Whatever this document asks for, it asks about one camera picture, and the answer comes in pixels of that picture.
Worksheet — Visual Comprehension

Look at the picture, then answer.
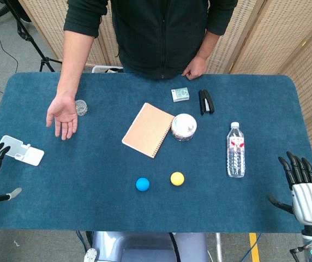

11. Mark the yellow ball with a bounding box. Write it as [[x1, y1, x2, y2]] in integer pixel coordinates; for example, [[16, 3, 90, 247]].
[[170, 171, 185, 187]]

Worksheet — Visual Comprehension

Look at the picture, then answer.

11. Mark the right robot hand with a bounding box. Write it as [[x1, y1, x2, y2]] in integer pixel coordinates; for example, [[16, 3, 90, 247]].
[[266, 151, 312, 226]]

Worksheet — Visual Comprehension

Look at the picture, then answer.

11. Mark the black tripod stand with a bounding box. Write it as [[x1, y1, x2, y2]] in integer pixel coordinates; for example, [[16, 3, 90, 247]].
[[2, 0, 63, 73]]

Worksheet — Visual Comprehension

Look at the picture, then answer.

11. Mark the grey robot base body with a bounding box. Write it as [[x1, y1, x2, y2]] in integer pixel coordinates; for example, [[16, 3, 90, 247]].
[[83, 231, 210, 262]]

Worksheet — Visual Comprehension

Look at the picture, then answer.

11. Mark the person's bare forearm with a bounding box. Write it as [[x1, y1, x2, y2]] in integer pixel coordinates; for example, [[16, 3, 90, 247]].
[[56, 28, 95, 99]]

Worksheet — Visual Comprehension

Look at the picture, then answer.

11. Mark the blue felt table mat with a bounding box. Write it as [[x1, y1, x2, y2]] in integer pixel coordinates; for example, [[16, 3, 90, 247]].
[[0, 72, 312, 233]]

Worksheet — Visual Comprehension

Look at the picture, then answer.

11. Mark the clear plastic water bottle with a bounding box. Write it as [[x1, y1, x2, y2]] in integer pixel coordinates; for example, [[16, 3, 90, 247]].
[[226, 122, 247, 179]]

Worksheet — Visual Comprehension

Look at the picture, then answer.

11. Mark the brown spiral notebook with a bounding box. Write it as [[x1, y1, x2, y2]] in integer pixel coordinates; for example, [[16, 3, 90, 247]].
[[121, 102, 176, 159]]

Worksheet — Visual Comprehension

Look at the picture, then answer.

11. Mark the person's curled hand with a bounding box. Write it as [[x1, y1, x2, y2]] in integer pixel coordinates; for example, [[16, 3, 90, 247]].
[[182, 55, 207, 81]]

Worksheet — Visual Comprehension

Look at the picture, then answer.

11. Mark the white plastic hinged case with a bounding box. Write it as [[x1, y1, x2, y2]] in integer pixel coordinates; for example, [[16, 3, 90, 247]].
[[0, 135, 45, 167]]

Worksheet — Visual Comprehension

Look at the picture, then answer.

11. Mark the black stapler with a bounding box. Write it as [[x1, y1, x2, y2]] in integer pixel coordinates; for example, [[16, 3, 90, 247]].
[[198, 89, 215, 116]]

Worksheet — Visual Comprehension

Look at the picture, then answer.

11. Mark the person's short bare forearm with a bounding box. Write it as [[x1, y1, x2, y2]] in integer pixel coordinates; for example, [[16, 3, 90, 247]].
[[196, 28, 223, 61]]

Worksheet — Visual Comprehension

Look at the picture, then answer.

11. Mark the black floor cable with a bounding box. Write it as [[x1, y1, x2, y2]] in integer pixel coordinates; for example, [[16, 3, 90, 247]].
[[0, 0, 19, 74]]

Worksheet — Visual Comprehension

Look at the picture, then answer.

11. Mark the small green white box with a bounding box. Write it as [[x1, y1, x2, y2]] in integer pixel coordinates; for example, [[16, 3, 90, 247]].
[[171, 87, 191, 103]]

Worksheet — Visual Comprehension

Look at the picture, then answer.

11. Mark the blue ball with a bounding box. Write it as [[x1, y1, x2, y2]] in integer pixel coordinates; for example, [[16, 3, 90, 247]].
[[135, 177, 151, 192]]

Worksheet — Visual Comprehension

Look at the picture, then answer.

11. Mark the person's open palm hand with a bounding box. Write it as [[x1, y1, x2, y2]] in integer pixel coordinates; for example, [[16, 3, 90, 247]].
[[46, 95, 79, 141]]

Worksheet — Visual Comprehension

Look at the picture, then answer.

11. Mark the small clear glass jar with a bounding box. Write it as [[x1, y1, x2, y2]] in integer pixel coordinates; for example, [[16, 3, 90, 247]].
[[75, 99, 89, 116]]

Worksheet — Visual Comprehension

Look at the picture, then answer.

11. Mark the round white lidded container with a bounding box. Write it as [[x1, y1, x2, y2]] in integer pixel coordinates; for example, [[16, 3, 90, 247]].
[[171, 113, 197, 142]]

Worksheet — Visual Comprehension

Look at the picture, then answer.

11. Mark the black office chair base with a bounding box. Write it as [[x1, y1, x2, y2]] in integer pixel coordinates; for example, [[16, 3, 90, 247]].
[[0, 0, 33, 30]]

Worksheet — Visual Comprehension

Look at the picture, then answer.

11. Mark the yellow floor tape strip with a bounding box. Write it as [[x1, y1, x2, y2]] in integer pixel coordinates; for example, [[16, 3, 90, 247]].
[[248, 232, 261, 262]]

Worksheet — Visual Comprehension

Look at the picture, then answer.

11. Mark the person's dark jacket torso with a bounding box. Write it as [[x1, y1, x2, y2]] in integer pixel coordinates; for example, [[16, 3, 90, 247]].
[[63, 0, 239, 80]]

